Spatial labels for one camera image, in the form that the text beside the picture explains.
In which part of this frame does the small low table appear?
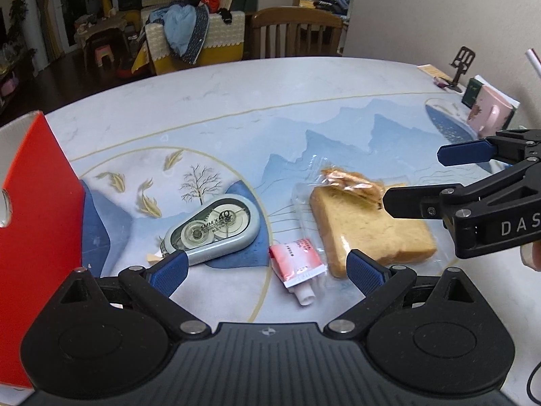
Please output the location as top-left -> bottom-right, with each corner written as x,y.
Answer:
73,14 -> 133,73

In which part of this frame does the black cable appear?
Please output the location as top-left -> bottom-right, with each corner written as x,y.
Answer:
526,361 -> 541,403

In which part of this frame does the yellow paper note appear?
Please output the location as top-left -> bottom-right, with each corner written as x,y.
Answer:
416,63 -> 454,84

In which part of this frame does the dark clothes pile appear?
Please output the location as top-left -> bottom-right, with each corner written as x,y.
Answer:
300,0 -> 354,18

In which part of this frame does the brown curtain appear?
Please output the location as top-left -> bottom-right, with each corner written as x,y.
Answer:
41,0 -> 65,62

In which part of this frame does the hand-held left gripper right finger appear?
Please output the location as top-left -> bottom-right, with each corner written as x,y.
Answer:
323,249 -> 477,341

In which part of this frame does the dark wooden tv stand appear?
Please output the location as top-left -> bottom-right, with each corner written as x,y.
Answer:
0,50 -> 35,111

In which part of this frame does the wooden chair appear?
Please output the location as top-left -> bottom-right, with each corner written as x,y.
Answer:
245,7 -> 344,60

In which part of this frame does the white tube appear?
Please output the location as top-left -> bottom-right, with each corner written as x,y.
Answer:
525,48 -> 541,79

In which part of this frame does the pink mug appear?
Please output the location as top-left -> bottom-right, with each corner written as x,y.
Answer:
467,85 -> 515,138

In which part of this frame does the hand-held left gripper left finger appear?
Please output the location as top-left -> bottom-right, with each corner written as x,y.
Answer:
56,249 -> 212,341

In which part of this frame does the dark green box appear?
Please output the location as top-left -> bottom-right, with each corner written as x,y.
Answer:
461,75 -> 521,113

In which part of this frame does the grey correction tape dispenser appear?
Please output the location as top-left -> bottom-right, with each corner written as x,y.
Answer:
159,193 -> 261,267

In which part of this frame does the white tower air conditioner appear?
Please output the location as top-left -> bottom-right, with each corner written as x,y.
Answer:
19,0 -> 50,73

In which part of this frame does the black phone stand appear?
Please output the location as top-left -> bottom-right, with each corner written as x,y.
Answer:
450,45 -> 478,91

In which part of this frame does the bread slice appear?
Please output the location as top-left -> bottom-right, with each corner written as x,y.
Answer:
291,154 -> 439,283

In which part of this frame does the pink stool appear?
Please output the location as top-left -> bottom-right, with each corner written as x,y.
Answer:
93,46 -> 113,68

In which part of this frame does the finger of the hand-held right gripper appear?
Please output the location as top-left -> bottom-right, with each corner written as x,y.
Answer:
437,128 -> 541,167
382,156 -> 541,221

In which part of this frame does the red cardboard box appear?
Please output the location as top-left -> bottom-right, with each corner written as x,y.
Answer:
0,110 -> 88,390

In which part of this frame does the blue clothes pile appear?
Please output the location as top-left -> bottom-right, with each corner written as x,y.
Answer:
147,2 -> 211,67

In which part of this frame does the red floor toy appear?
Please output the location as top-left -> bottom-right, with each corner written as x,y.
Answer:
114,61 -> 147,79

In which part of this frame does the sofa with cream cover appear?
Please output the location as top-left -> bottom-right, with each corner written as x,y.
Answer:
131,0 -> 259,77

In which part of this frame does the person's right hand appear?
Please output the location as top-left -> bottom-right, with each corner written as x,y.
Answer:
521,242 -> 541,272

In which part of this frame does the potted green plant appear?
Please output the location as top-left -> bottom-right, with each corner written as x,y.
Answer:
6,0 -> 28,48

